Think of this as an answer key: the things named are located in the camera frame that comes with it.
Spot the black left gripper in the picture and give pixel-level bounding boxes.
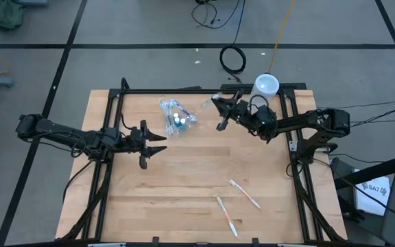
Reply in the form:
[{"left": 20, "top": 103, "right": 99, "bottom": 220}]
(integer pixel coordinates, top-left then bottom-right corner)
[{"left": 115, "top": 120, "right": 168, "bottom": 170}]

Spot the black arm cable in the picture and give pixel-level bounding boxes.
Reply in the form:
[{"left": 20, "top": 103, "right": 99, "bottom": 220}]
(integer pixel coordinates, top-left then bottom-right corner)
[{"left": 62, "top": 159, "right": 94, "bottom": 204}]

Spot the orange white wrapped toothbrush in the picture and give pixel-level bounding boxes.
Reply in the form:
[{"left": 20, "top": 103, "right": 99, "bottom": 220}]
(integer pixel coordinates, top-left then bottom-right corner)
[
  {"left": 216, "top": 195, "right": 239, "bottom": 239},
  {"left": 228, "top": 178, "right": 263, "bottom": 210}
]

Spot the white wipes canister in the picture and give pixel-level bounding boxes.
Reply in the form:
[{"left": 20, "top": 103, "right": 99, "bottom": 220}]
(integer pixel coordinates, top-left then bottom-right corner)
[{"left": 250, "top": 73, "right": 280, "bottom": 104}]

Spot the black coiled hanging cable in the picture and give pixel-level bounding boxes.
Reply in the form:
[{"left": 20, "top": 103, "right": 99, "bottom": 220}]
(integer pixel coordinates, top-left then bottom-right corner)
[{"left": 219, "top": 0, "right": 247, "bottom": 84}]

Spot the black floor cable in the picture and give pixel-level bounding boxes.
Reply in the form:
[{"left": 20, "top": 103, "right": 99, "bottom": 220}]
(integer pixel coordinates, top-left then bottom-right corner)
[
  {"left": 350, "top": 102, "right": 395, "bottom": 128},
  {"left": 341, "top": 99, "right": 395, "bottom": 110},
  {"left": 320, "top": 157, "right": 395, "bottom": 227}
]

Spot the black tangled hanging cable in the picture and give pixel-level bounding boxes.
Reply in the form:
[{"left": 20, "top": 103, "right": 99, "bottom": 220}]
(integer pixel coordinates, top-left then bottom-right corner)
[{"left": 190, "top": 0, "right": 242, "bottom": 30}]

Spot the white labelled box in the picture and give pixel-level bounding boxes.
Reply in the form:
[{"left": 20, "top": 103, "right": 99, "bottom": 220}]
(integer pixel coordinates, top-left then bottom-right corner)
[{"left": 352, "top": 167, "right": 392, "bottom": 217}]

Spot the green cloth bag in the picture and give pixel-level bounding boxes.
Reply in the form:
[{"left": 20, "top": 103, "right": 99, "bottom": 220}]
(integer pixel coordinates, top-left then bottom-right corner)
[{"left": 0, "top": 0, "right": 27, "bottom": 31}]

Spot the clear acrylic organizer box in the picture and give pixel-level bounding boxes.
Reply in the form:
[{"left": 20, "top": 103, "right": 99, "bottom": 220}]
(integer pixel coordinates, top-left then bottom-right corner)
[{"left": 158, "top": 97, "right": 199, "bottom": 137}]

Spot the black aluminium table frame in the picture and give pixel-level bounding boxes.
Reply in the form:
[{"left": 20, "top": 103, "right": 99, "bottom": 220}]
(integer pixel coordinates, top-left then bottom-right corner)
[{"left": 60, "top": 77, "right": 348, "bottom": 243}]

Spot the yellow hanging cable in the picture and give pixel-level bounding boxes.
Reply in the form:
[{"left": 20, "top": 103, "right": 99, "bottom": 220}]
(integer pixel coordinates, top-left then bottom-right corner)
[{"left": 267, "top": 0, "right": 296, "bottom": 75}]

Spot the black metal beam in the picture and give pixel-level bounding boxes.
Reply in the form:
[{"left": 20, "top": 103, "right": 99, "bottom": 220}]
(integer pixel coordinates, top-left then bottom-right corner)
[{"left": 333, "top": 150, "right": 395, "bottom": 190}]

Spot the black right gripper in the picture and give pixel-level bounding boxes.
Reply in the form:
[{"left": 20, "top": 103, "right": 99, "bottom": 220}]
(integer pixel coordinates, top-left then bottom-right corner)
[{"left": 211, "top": 91, "right": 277, "bottom": 143}]

